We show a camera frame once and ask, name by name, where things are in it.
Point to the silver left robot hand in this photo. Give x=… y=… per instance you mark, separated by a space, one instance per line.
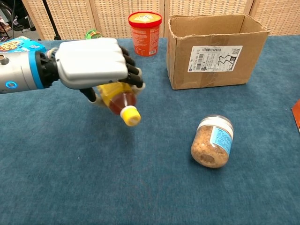
x=91 y=63

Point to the yellow label tea bottle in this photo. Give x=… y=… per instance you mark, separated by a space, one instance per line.
x=122 y=100

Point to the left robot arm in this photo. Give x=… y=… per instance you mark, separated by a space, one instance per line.
x=21 y=70

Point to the blue cookie box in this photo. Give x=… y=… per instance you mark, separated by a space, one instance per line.
x=18 y=45

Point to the open cardboard box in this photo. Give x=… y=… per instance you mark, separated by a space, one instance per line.
x=182 y=70

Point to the green chips can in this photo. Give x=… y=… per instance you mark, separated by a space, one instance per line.
x=92 y=34

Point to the woven folding screen panel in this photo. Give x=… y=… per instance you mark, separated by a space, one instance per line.
x=279 y=14
x=70 y=18
x=206 y=7
x=112 y=16

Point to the orange cup with red lid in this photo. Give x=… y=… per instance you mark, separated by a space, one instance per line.
x=145 y=39

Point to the black tripod stand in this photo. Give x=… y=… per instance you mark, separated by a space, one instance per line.
x=50 y=21

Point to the blue table cloth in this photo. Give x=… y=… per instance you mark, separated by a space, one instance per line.
x=70 y=175

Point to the glass jar with blue label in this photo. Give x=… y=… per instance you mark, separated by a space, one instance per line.
x=208 y=150

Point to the red object at edge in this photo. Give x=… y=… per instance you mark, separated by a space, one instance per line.
x=297 y=114

